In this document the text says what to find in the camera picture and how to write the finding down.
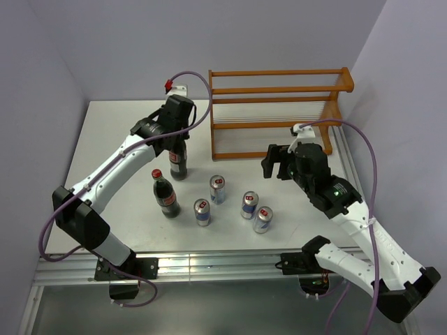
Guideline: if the silver blue can middle-right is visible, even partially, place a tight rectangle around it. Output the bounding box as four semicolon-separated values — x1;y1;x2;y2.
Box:
241;191;259;220

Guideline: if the silver blue can rear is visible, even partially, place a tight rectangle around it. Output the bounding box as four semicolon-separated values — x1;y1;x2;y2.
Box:
210;174;226;204

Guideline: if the aluminium front rail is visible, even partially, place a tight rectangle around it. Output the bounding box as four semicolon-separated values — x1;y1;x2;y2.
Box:
33;249;371;285

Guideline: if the silver blue can front-right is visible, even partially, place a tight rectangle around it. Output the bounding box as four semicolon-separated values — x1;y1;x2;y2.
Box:
253;206;273;234

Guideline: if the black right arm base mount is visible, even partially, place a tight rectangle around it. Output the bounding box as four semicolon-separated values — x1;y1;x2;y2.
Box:
274;252;330;295

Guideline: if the silver blue can front-left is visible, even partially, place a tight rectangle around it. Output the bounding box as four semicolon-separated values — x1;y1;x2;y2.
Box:
193;198;210;227

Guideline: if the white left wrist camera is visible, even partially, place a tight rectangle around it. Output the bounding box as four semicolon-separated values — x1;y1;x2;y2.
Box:
164;80;188;97

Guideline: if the cola glass bottle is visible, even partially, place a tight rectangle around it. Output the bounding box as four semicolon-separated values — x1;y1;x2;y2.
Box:
169;140;187;181
152;169;181;218

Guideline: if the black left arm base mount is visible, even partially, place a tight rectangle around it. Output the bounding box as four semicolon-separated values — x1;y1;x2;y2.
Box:
94;257;159;302

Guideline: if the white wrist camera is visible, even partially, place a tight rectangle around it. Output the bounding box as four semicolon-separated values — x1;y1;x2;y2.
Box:
291;124;316;142
164;80;188;97

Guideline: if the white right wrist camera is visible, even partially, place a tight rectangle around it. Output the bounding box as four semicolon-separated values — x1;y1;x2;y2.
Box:
291;124;316;142

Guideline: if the orange wooden shelf rack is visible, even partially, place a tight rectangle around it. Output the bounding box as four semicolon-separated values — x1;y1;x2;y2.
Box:
208;67;355;161

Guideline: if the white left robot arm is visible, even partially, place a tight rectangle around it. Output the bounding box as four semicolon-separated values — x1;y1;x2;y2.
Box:
52;95;196;278

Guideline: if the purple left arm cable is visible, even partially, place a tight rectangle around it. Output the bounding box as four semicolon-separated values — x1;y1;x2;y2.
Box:
38;70;212;308

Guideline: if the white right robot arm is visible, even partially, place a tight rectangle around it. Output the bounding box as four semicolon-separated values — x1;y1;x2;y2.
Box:
261;143;441;323

